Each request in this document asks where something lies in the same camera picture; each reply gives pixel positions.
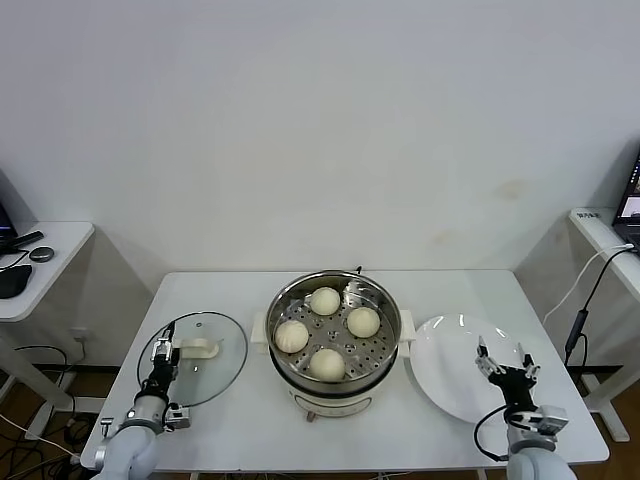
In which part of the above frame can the black computer monitor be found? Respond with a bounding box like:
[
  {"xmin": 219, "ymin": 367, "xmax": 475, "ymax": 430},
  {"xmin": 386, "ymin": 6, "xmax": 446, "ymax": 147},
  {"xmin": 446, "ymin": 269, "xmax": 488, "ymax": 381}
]
[{"xmin": 0, "ymin": 167, "xmax": 20, "ymax": 240}]

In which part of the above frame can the black cable with adapter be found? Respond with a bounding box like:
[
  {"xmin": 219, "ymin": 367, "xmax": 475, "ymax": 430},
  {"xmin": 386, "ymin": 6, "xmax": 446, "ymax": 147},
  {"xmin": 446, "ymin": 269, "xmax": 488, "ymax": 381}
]
[{"xmin": 564, "ymin": 244, "xmax": 640, "ymax": 366}]

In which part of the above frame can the black floor cable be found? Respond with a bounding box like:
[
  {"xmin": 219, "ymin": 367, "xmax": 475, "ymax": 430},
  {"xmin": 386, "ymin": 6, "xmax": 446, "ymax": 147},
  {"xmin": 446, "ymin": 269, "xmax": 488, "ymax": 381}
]
[{"xmin": 13, "ymin": 344, "xmax": 77, "ymax": 381}]

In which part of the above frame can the white side desk with laptop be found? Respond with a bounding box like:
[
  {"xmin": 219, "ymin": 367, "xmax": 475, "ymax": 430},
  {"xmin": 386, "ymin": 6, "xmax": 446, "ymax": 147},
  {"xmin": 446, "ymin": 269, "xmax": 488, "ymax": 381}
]
[{"xmin": 569, "ymin": 207, "xmax": 640, "ymax": 444}]

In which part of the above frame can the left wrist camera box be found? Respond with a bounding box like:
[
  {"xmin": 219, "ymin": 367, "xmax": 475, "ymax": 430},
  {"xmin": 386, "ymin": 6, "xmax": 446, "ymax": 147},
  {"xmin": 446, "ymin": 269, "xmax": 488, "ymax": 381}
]
[{"xmin": 163, "ymin": 405, "xmax": 193, "ymax": 432}]

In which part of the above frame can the black remote control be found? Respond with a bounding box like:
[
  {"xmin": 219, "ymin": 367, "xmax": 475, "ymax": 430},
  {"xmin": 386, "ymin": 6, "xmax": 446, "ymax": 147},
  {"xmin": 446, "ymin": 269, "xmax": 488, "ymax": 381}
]
[{"xmin": 6, "ymin": 230, "xmax": 46, "ymax": 250}]

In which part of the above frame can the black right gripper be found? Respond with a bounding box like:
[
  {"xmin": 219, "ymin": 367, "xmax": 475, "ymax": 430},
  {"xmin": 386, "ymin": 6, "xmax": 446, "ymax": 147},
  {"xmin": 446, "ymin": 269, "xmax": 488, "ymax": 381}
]
[{"xmin": 474, "ymin": 335, "xmax": 542, "ymax": 417}]

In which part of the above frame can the open laptop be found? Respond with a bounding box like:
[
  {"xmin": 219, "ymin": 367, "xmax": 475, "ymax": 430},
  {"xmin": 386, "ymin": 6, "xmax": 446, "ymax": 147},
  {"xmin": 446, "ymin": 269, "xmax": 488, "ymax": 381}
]
[{"xmin": 613, "ymin": 147, "xmax": 640, "ymax": 251}]

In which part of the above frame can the white wall socket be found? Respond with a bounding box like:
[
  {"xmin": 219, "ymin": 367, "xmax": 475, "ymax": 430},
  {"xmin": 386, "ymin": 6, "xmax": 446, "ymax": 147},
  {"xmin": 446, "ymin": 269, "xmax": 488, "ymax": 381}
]
[{"xmin": 69, "ymin": 327, "xmax": 92, "ymax": 364}]

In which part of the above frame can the cream electric cooking pot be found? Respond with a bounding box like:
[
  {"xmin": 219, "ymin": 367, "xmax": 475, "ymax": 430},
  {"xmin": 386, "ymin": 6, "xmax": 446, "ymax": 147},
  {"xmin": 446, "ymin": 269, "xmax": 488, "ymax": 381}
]
[{"xmin": 269, "ymin": 344, "xmax": 401, "ymax": 424}]

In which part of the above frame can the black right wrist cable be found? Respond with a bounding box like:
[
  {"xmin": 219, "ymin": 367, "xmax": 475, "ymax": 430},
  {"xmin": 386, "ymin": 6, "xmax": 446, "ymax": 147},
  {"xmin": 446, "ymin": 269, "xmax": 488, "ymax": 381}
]
[{"xmin": 473, "ymin": 403, "xmax": 512, "ymax": 462}]

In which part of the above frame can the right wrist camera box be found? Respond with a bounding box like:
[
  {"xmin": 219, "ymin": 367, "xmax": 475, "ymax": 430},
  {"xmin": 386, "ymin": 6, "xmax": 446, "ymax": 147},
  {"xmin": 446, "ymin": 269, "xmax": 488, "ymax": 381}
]
[{"xmin": 514, "ymin": 405, "xmax": 572, "ymax": 437}]

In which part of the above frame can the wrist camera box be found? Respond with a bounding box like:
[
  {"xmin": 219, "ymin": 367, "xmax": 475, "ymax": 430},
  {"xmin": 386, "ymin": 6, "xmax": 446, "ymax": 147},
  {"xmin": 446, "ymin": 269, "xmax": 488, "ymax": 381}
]
[
  {"xmin": 163, "ymin": 405, "xmax": 193, "ymax": 432},
  {"xmin": 514, "ymin": 405, "xmax": 572, "ymax": 437}
]

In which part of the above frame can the white side desk with monitor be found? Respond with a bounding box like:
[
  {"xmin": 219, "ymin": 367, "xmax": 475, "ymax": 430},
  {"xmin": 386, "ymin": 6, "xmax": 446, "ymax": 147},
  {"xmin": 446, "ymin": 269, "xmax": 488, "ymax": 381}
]
[{"xmin": 0, "ymin": 221, "xmax": 96, "ymax": 441}]

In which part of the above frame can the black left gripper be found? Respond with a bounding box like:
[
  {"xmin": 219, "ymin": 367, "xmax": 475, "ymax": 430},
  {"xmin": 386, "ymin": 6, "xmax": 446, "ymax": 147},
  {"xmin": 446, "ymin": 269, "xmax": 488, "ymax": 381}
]
[{"xmin": 143, "ymin": 321, "xmax": 183, "ymax": 400}]

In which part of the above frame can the glass pot lid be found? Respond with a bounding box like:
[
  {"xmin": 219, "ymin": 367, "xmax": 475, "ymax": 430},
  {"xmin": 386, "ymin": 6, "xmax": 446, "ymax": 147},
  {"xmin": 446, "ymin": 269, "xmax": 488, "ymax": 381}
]
[{"xmin": 137, "ymin": 310, "xmax": 250, "ymax": 408}]

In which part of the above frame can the white steamed baozi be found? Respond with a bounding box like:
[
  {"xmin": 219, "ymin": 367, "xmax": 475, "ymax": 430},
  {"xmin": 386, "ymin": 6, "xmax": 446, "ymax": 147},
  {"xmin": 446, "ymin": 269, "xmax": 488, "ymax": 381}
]
[
  {"xmin": 274, "ymin": 319, "xmax": 310, "ymax": 354},
  {"xmin": 346, "ymin": 306, "xmax": 383, "ymax": 338},
  {"xmin": 309, "ymin": 286, "xmax": 342, "ymax": 317},
  {"xmin": 309, "ymin": 347, "xmax": 347, "ymax": 382}
]

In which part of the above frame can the white charging cable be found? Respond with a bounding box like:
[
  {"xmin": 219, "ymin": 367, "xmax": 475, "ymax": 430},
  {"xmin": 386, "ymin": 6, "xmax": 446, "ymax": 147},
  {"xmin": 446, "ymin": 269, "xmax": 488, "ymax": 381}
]
[{"xmin": 542, "ymin": 243, "xmax": 634, "ymax": 326}]

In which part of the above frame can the steel steamer basket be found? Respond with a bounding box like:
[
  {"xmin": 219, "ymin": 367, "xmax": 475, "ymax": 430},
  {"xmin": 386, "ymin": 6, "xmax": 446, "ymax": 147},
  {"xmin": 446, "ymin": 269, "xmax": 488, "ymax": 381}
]
[{"xmin": 251, "ymin": 270, "xmax": 416, "ymax": 396}]

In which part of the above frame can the white round plate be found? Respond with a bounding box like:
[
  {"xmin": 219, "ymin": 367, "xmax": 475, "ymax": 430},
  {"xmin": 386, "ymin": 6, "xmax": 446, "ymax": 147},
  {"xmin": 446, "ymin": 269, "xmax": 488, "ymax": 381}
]
[{"xmin": 409, "ymin": 313, "xmax": 535, "ymax": 427}]

